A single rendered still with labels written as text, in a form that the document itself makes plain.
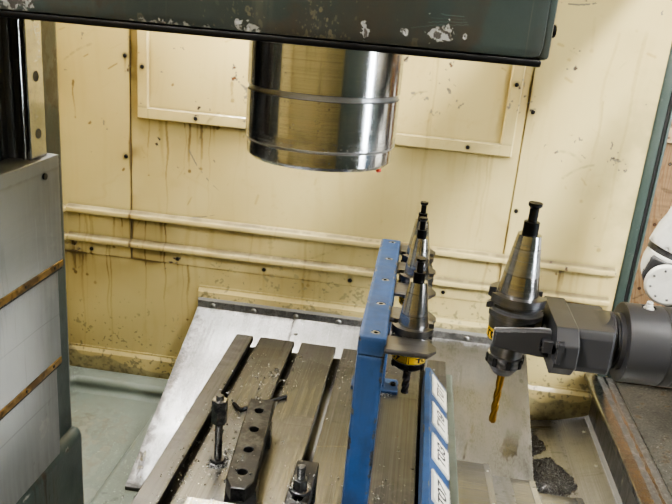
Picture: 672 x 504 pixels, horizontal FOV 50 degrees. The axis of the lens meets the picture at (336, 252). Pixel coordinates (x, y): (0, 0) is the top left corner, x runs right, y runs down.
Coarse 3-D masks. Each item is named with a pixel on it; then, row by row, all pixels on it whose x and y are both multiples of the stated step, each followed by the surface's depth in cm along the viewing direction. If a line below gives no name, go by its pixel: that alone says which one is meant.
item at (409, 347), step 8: (392, 336) 103; (392, 344) 100; (400, 344) 101; (408, 344) 101; (416, 344) 101; (424, 344) 101; (384, 352) 99; (392, 352) 99; (400, 352) 99; (408, 352) 99; (416, 352) 99; (424, 352) 99; (432, 352) 99
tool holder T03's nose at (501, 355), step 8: (488, 352) 82; (496, 352) 80; (504, 352) 80; (512, 352) 80; (488, 360) 82; (496, 360) 80; (504, 360) 80; (512, 360) 80; (520, 360) 80; (496, 368) 81; (504, 368) 80; (512, 368) 80; (520, 368) 81; (504, 376) 82
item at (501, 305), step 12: (492, 288) 80; (492, 300) 78; (504, 300) 77; (516, 300) 77; (528, 300) 77; (540, 300) 78; (492, 312) 79; (504, 312) 78; (516, 312) 77; (528, 312) 77; (540, 312) 79
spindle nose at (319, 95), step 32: (256, 64) 70; (288, 64) 68; (320, 64) 67; (352, 64) 67; (384, 64) 69; (256, 96) 71; (288, 96) 69; (320, 96) 68; (352, 96) 68; (384, 96) 70; (256, 128) 72; (288, 128) 69; (320, 128) 69; (352, 128) 69; (384, 128) 72; (288, 160) 70; (320, 160) 70; (352, 160) 71; (384, 160) 74
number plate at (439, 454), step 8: (432, 432) 127; (432, 440) 125; (432, 448) 123; (440, 448) 126; (432, 456) 120; (440, 456) 124; (448, 456) 127; (440, 464) 121; (448, 464) 125; (448, 472) 123
